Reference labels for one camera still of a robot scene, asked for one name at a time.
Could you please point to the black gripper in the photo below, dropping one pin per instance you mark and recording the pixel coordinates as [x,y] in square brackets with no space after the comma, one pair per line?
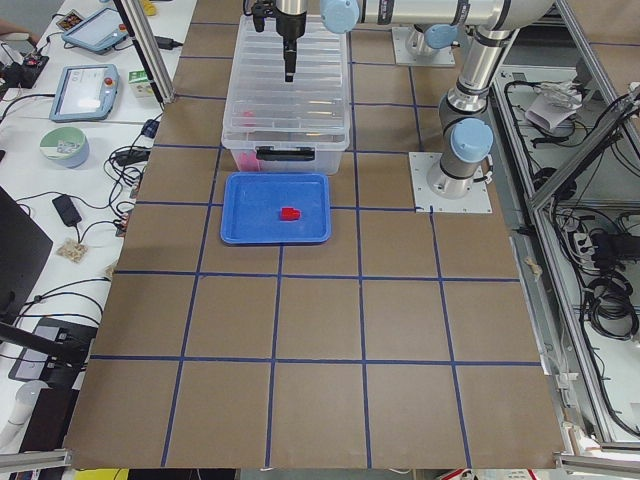
[291,28]

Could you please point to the red block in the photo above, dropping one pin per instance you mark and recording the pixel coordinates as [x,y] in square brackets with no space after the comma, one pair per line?
[289,214]
[248,162]

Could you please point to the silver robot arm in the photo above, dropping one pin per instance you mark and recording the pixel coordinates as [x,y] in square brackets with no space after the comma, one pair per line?
[468,140]

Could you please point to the clear plastic storage box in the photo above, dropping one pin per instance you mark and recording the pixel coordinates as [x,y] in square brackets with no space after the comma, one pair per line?
[303,125]

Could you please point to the red block in box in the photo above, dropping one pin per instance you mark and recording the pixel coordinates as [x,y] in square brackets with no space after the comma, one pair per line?
[248,162]

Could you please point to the green white carton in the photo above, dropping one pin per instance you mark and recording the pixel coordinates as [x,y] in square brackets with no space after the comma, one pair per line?
[140,84]

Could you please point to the blue plastic tray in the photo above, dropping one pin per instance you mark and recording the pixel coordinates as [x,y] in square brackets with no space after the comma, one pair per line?
[252,202]

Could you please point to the blue teach pendant far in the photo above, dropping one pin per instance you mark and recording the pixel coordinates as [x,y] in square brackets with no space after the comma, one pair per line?
[98,33]

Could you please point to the blue teach pendant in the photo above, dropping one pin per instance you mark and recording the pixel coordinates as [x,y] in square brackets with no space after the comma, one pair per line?
[85,93]
[98,33]

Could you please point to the blue teach pendant near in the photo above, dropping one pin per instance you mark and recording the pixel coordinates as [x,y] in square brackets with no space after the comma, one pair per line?
[85,93]

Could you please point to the green white bowl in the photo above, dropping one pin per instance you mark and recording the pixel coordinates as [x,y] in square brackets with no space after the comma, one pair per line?
[66,146]

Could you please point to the black power adapter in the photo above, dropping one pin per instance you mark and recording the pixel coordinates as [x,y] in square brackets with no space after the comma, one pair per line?
[66,210]

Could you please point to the black monitor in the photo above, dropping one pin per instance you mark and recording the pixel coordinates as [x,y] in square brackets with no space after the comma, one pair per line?
[25,249]

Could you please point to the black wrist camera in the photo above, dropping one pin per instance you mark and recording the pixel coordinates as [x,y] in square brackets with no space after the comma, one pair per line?
[259,11]

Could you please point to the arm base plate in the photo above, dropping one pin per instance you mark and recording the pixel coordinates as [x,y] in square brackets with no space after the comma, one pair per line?
[425,45]
[435,192]

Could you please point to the aluminium frame post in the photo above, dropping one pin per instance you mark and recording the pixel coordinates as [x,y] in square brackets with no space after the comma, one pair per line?
[139,30]

